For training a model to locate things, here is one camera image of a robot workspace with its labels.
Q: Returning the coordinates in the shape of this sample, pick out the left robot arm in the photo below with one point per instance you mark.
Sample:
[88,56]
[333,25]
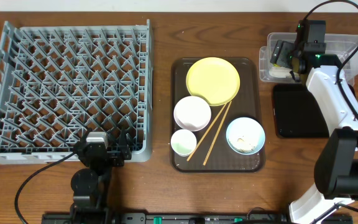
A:
[90,185]

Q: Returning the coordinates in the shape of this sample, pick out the yellow plate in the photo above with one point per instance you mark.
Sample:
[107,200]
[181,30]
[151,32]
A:
[213,79]

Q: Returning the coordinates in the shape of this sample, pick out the wooden chopstick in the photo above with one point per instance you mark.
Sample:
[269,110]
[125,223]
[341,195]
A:
[217,134]
[206,132]

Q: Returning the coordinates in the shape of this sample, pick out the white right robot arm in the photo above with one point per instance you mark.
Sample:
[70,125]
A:
[336,170]

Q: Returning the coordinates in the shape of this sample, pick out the wooden chopstick left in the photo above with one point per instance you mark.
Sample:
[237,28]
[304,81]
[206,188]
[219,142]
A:
[206,132]

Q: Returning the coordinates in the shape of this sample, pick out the clear plastic bin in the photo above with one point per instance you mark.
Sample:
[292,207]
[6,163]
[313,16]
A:
[340,44]

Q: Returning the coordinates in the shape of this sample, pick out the grey dishwasher rack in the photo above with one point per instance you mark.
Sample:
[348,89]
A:
[57,82]

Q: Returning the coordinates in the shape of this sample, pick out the pink bowl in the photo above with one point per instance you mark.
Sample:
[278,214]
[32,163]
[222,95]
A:
[192,113]

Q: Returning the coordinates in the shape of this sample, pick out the light blue bowl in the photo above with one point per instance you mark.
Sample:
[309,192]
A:
[245,136]

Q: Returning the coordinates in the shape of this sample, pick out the black waste bin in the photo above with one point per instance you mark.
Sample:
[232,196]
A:
[296,113]

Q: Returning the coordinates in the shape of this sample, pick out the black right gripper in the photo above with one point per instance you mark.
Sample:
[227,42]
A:
[284,54]

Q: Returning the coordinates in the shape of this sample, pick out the white napkin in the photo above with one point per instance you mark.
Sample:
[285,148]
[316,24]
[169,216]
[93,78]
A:
[279,72]

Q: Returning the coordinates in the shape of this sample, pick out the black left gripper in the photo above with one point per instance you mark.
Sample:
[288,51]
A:
[114,155]

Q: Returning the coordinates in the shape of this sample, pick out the wooden chopstick right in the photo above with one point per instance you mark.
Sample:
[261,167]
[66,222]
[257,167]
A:
[217,134]

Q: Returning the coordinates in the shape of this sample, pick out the small white green cup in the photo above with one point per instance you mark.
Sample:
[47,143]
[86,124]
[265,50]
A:
[183,142]

